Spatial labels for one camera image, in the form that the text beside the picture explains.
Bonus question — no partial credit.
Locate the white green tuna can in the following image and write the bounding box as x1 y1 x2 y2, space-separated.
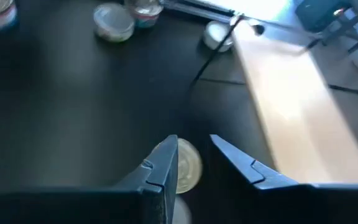
93 2 135 43

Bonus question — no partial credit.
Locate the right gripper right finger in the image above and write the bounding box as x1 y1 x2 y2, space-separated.
209 134 304 224

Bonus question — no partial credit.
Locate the blue white tuna can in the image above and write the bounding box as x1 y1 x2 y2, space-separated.
152 138 203 195

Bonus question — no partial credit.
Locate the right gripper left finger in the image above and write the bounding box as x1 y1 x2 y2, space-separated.
113 134 180 224

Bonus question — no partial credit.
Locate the wooden shelf with black frame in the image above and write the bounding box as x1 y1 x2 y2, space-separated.
181 12 358 185

